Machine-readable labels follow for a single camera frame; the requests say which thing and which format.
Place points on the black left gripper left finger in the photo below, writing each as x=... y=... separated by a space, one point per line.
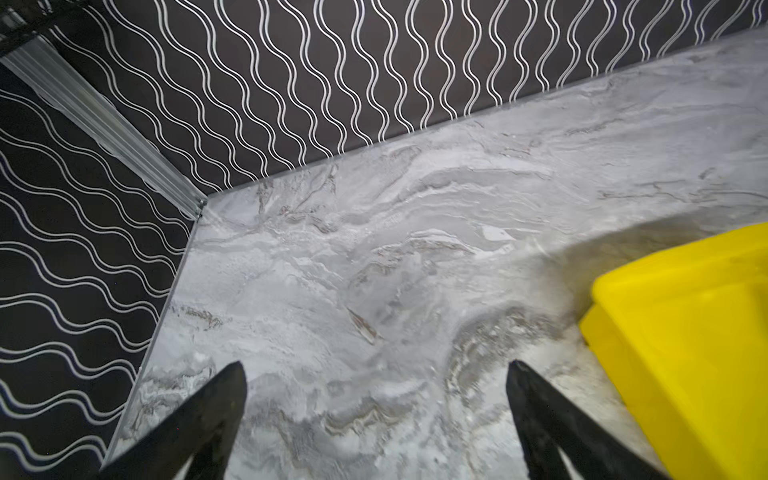
x=197 y=437

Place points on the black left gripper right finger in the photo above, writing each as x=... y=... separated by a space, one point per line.
x=550 y=427

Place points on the yellow plastic bin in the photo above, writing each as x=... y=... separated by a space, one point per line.
x=682 y=335

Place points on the aluminium frame corner post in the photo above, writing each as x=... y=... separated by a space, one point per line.
x=44 y=70

